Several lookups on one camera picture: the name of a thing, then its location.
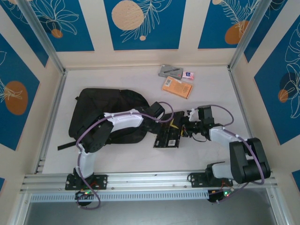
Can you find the black book with gold print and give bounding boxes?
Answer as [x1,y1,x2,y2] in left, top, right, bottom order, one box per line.
[153,111,186,149]

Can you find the orange cardboard box with barcode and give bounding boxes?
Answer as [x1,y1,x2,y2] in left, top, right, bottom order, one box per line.
[161,76,193,100]

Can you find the grey pen box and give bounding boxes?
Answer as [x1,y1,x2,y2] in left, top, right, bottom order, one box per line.
[158,64,184,80]

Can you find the black fabric backpack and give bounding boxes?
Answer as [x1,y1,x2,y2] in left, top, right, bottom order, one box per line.
[57,88,165,152]

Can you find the small controller circuit board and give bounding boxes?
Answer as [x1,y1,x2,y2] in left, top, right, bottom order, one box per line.
[208,189,236,204]
[75,190,96,200]

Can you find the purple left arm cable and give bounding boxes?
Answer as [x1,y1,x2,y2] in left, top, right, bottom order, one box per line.
[75,101,174,210]

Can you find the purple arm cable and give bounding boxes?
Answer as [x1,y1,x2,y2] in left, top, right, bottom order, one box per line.
[203,105,265,204]
[75,101,174,210]

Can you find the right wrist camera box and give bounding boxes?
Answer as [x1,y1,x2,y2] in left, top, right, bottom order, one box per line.
[186,107,200,121]

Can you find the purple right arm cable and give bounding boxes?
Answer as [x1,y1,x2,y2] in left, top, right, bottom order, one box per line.
[203,105,265,204]

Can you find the aluminium table edge rail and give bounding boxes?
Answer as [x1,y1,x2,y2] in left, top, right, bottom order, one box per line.
[35,69,69,174]
[227,67,254,141]

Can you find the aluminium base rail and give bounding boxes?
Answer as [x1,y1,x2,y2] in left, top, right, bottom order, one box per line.
[23,169,278,191]

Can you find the grey slotted cable duct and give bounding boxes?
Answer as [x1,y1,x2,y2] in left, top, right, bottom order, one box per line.
[30,189,210,203]

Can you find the aluminium frame post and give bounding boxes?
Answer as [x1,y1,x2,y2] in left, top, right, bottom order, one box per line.
[17,0,66,74]
[228,0,288,72]

